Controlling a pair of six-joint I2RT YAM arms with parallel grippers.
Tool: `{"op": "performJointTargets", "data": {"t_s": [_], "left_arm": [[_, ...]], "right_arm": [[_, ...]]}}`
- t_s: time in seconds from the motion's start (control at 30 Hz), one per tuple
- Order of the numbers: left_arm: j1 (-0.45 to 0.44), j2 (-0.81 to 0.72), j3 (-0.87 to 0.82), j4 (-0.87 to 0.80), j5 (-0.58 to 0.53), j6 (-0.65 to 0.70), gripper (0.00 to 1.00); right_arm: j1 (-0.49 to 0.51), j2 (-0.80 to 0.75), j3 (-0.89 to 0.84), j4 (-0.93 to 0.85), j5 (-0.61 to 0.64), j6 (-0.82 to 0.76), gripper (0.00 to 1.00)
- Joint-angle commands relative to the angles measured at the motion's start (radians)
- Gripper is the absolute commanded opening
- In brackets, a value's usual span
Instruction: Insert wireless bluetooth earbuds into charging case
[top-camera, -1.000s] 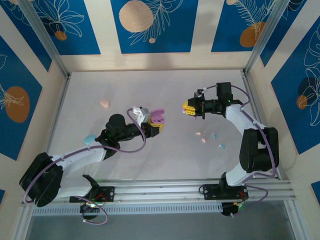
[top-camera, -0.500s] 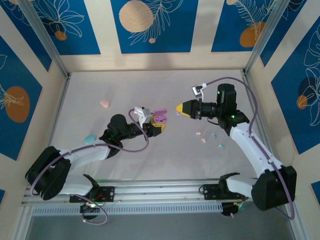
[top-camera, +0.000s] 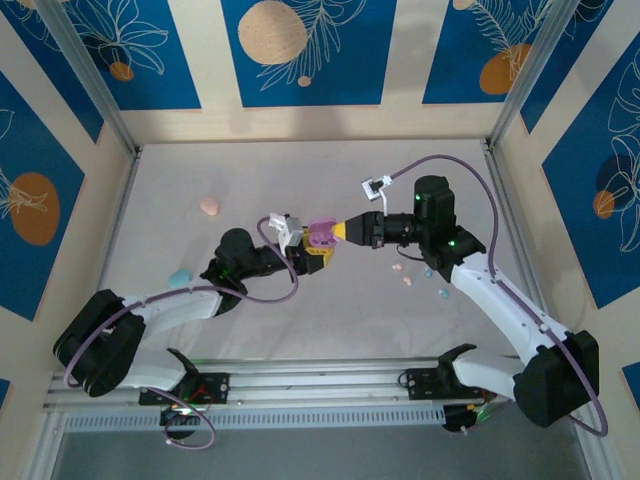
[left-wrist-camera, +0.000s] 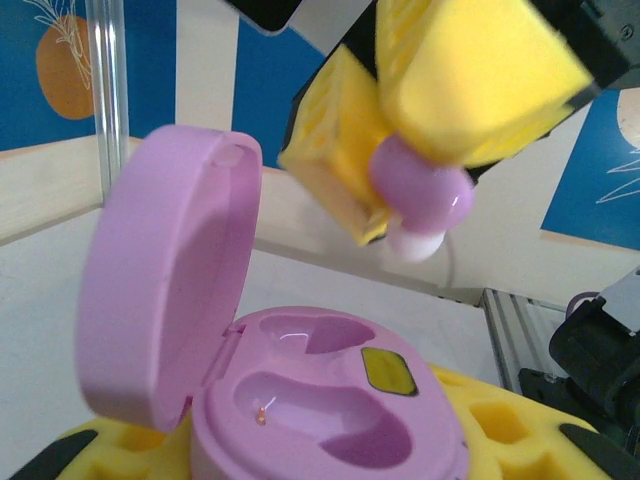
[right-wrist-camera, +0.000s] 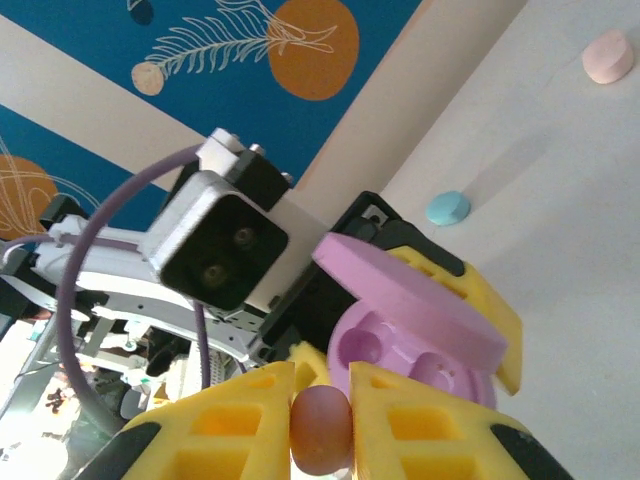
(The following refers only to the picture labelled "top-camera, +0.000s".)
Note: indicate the purple earbud charging case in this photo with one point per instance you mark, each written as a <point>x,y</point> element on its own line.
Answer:
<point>322,232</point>

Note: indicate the peach earbud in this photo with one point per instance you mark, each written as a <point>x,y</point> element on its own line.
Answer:
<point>397,267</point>
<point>407,280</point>

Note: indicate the peach earbud charging case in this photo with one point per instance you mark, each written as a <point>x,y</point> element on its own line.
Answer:
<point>209,206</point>

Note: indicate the blue earbud charging case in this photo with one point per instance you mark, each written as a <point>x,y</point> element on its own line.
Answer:
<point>180,277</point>

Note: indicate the blue earbud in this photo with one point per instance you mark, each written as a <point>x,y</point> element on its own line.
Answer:
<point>427,274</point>
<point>444,292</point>

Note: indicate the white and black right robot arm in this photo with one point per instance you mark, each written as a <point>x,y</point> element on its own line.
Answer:
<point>500,300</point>

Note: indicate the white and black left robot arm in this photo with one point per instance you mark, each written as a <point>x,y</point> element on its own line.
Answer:
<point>100,345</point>

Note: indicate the blue poster feather orange circle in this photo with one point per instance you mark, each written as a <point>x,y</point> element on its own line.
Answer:
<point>450,75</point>

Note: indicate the blue poster large beige circle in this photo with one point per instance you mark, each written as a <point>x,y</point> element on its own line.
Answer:
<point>350,75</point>

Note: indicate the blue poster white flower outline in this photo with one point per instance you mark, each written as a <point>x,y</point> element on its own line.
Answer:
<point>175,85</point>

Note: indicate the black controller box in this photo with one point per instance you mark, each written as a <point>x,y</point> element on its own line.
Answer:
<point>177,417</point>
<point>457,419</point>

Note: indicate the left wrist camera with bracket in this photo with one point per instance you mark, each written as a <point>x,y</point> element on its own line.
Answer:
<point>292,230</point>

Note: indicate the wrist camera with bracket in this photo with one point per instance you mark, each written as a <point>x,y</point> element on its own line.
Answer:
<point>371,189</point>
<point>292,230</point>

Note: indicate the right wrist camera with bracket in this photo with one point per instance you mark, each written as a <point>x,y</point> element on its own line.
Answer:
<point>371,189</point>

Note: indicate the aluminium side rail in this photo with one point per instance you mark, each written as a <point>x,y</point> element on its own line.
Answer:
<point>125,200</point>
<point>522,250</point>

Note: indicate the aluminium mounting rail beam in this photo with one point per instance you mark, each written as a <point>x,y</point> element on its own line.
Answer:
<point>320,382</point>

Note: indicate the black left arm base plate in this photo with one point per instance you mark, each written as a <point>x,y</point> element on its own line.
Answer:
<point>217,387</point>

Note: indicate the blue floral wall poster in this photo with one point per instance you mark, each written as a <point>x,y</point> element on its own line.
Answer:
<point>4,392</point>
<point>40,150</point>
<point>565,65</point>
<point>60,85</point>
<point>632,385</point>
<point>575,225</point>

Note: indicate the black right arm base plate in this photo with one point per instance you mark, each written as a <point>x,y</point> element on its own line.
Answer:
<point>420,385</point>

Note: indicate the aluminium corner post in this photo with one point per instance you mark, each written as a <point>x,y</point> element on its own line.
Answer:
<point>527,70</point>
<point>91,75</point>

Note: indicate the aluminium frame leg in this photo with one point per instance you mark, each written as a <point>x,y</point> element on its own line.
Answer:
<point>45,450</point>
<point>597,460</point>

